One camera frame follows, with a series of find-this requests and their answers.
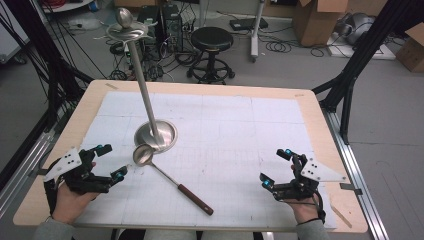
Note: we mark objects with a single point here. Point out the tall metal ladle stand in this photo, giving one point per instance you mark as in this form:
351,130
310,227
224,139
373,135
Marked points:
146,96

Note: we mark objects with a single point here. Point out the thin wooden stick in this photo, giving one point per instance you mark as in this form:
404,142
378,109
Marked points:
340,216

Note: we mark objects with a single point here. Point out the large cardboard box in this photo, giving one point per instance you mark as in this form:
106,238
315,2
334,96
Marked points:
316,23

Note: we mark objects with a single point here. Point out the black computer tower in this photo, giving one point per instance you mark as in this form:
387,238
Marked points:
148,18
172,26

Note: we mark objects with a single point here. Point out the person's left hand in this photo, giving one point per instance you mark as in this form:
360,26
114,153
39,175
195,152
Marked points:
71,205

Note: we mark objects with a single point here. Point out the flat black device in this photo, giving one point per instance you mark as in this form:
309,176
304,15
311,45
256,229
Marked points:
248,23

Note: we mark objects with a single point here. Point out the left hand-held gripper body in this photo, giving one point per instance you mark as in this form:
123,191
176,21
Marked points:
71,160

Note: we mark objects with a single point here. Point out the white gridded mat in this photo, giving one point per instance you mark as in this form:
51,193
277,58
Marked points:
216,150

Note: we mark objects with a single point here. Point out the small cardboard box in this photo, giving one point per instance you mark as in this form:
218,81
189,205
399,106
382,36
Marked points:
411,50

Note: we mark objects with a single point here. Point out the person's right hand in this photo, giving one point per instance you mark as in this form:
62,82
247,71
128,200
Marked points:
305,210

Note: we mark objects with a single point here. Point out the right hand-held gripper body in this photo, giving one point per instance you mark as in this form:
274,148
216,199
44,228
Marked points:
313,171

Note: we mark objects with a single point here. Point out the black round stool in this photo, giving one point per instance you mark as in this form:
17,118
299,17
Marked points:
211,38

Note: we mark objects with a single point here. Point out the white stand post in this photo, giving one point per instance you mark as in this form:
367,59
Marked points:
256,30

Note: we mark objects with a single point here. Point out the grey rounded device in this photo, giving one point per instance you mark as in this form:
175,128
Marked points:
358,26

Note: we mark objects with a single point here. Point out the small metal bracket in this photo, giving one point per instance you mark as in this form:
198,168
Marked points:
351,188

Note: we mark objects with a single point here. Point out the aluminium rail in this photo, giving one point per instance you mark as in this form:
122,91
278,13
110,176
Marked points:
20,176
360,173

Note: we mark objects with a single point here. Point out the white flat board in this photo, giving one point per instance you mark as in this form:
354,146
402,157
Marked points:
360,51

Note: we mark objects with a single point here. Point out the black metal frame post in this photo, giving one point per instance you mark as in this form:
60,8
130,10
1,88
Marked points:
40,50
363,56

